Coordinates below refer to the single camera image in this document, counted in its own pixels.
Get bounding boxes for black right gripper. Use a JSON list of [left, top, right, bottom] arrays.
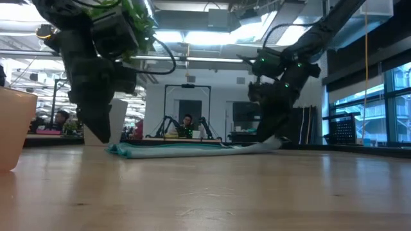
[[247, 60, 322, 144]]

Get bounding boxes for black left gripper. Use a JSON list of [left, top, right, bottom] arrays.
[[59, 56, 138, 144]]

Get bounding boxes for teal microfiber towel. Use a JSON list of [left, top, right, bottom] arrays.
[[105, 134, 284, 160]]

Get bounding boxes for green plant in white pot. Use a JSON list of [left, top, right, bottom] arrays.
[[82, 0, 159, 147]]

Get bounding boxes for black equipment cart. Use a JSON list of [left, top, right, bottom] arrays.
[[228, 101, 265, 144]]

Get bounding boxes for person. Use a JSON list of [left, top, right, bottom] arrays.
[[175, 113, 197, 139], [51, 109, 72, 132]]

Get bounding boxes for black leaning panels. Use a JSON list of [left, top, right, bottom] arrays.
[[282, 105, 319, 145]]

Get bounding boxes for pink chair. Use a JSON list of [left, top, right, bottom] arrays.
[[135, 119, 145, 140]]

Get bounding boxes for black perforated cabinet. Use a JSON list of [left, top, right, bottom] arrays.
[[322, 112, 362, 146]]

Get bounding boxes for orange plastic cup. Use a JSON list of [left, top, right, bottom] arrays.
[[0, 85, 39, 173]]

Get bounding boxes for large glass window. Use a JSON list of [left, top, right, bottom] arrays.
[[328, 62, 411, 147]]

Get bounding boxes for white ceiling box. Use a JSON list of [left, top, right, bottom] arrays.
[[359, 0, 394, 19]]

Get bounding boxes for black gantry frame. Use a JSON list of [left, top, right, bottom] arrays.
[[162, 83, 212, 139], [50, 78, 70, 129]]

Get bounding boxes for black aluminium table frame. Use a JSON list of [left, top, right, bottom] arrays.
[[22, 136, 411, 158]]

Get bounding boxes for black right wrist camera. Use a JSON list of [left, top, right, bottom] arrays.
[[236, 47, 286, 80]]

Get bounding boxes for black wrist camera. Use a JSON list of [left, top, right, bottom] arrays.
[[91, 8, 139, 61], [236, 47, 286, 80]]

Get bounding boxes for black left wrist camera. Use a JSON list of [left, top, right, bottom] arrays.
[[91, 8, 139, 61]]

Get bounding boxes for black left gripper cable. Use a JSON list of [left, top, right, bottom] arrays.
[[128, 37, 177, 76]]

